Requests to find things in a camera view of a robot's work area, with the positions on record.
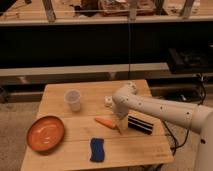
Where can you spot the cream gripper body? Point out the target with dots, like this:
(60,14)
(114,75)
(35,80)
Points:
(122,124)

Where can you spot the orange pepper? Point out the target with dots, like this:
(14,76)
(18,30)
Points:
(108,123)

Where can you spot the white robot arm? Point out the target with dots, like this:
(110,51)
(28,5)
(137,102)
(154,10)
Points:
(197,118)

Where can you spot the black striped box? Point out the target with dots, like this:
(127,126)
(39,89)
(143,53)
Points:
(140,125)

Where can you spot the white plastic bottle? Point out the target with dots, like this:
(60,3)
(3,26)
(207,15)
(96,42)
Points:
(108,101)

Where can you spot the blue sponge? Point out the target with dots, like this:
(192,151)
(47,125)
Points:
(97,150)

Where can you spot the clear plastic cup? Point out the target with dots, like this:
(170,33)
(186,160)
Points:
(72,98)

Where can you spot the black box on shelf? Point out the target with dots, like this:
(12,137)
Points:
(190,61)

